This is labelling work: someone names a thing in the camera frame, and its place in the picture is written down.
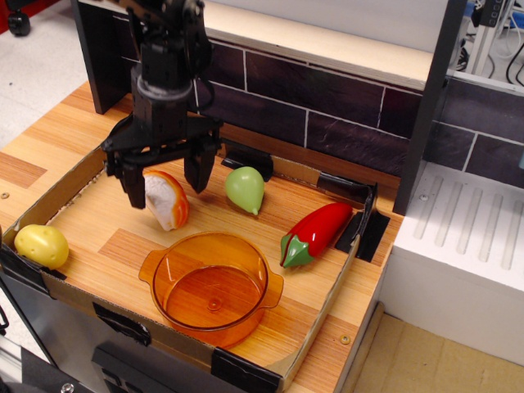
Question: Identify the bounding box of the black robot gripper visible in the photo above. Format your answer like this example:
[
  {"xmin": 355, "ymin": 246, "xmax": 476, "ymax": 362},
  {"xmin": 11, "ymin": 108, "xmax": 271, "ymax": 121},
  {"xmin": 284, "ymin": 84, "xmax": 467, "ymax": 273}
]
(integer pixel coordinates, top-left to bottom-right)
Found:
[{"xmin": 102, "ymin": 92, "xmax": 223, "ymax": 209}]

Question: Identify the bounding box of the salmon sushi toy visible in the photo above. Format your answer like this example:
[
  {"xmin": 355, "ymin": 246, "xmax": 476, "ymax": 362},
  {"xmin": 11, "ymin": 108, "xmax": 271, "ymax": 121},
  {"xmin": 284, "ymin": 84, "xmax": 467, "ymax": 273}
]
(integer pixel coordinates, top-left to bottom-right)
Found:
[{"xmin": 144, "ymin": 170, "xmax": 190, "ymax": 231}]

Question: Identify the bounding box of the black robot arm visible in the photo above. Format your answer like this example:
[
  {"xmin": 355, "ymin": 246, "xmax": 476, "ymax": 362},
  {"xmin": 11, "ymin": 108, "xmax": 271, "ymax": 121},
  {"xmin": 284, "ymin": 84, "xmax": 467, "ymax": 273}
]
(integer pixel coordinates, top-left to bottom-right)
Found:
[{"xmin": 101, "ymin": 1, "xmax": 222, "ymax": 209}]

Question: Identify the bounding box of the orange transparent plastic pot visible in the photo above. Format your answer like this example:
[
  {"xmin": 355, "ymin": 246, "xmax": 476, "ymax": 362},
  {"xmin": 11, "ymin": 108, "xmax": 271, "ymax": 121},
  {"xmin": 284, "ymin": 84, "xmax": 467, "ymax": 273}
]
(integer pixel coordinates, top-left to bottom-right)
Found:
[{"xmin": 139, "ymin": 232, "xmax": 284, "ymax": 348}]

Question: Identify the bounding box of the cardboard fence with black tape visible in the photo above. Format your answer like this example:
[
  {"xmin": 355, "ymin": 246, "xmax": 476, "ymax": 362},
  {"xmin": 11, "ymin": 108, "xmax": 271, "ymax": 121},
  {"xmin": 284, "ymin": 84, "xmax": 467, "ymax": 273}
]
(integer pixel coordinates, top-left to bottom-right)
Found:
[{"xmin": 1, "ymin": 145, "xmax": 388, "ymax": 392}]

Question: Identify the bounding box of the green toy pear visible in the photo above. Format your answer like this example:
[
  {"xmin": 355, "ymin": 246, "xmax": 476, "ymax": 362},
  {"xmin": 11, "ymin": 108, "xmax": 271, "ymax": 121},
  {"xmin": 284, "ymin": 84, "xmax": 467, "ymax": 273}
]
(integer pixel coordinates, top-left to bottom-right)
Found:
[{"xmin": 225, "ymin": 166, "xmax": 264, "ymax": 215}]

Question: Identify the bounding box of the yellow toy potato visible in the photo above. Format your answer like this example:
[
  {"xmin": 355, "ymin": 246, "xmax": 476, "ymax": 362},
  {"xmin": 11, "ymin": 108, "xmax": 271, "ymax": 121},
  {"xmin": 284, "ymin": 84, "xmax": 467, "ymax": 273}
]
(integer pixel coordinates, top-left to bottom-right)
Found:
[{"xmin": 14, "ymin": 224, "xmax": 70, "ymax": 270}]

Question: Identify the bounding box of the red toy chili pepper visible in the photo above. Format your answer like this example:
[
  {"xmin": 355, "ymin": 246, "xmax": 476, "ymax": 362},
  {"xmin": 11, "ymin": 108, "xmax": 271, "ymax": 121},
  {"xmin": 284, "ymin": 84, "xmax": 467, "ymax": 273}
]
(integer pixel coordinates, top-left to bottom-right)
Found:
[{"xmin": 280, "ymin": 202, "xmax": 353, "ymax": 269}]

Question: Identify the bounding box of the black office chair wheel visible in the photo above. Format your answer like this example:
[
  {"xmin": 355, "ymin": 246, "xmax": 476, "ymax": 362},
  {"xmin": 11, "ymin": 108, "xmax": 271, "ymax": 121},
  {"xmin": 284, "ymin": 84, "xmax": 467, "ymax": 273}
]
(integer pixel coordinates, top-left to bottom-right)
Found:
[{"xmin": 7, "ymin": 10, "xmax": 31, "ymax": 37}]

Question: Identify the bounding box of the white drain board sink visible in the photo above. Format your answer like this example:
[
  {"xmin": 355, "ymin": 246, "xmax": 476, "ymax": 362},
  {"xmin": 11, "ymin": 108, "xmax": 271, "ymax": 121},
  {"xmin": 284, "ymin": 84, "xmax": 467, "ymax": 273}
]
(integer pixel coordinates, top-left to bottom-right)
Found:
[{"xmin": 379, "ymin": 164, "xmax": 523, "ymax": 364}]

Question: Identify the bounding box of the black left corner post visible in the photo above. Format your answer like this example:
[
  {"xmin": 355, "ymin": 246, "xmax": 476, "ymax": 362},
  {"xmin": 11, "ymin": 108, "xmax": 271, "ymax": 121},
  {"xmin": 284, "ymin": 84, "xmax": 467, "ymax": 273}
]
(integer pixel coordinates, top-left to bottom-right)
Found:
[{"xmin": 71, "ymin": 1, "xmax": 138, "ymax": 114}]

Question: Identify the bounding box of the black vertical post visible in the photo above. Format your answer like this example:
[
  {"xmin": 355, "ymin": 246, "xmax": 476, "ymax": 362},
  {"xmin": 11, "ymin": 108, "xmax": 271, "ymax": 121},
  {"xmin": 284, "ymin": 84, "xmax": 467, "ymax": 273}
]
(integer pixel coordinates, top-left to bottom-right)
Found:
[{"xmin": 393, "ymin": 1, "xmax": 467, "ymax": 215}]

